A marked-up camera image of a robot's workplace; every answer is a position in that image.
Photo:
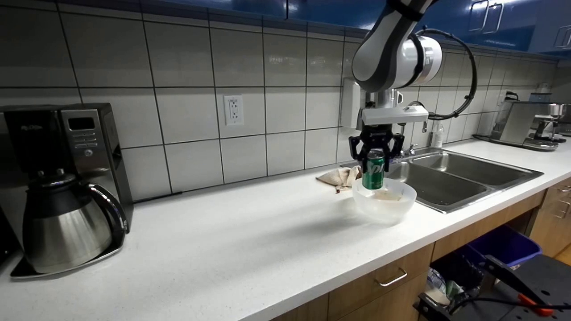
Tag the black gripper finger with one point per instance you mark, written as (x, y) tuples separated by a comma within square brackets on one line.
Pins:
[(394, 153), (357, 155)]

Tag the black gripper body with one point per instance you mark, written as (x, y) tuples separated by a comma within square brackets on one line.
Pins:
[(375, 136)]

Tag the green soda can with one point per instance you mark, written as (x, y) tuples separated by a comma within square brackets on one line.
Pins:
[(373, 171)]

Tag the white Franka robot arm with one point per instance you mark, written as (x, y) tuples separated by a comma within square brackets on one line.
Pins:
[(389, 53)]

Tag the clear plastic bowl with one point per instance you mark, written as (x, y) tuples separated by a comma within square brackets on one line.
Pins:
[(385, 207)]

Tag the chrome faucet knob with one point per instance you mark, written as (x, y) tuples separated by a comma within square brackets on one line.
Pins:
[(410, 150)]

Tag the beige crumpled cloth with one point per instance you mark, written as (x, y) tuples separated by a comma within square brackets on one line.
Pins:
[(337, 177)]

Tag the chrome sink faucet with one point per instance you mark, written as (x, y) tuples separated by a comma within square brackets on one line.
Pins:
[(423, 127)]

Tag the clear soap bottle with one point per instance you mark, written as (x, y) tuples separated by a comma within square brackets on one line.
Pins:
[(437, 137)]

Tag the stainless double sink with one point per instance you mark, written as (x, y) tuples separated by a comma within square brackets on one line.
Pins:
[(469, 175)]

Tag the silver espresso machine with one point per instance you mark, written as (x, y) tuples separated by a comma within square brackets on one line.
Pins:
[(523, 121)]

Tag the white plastic bag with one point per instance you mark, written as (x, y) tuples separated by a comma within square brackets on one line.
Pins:
[(439, 287)]

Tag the wooden base cabinet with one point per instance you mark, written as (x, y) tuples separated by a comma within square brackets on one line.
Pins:
[(368, 296)]

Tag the blue plastic bin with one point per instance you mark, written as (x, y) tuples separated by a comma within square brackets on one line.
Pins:
[(505, 244)]

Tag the blue upper cabinet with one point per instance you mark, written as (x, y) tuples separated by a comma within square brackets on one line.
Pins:
[(487, 23)]

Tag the black stand with orange tip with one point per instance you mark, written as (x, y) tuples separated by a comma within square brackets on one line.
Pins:
[(535, 285)]

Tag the black coffee maker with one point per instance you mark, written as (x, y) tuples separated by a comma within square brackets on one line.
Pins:
[(89, 139)]

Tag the steel coffee carafe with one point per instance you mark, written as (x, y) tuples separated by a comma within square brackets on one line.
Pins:
[(64, 228)]

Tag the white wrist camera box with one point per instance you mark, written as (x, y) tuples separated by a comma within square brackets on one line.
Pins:
[(394, 114)]

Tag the white wall power outlet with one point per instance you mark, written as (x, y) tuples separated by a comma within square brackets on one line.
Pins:
[(234, 111)]

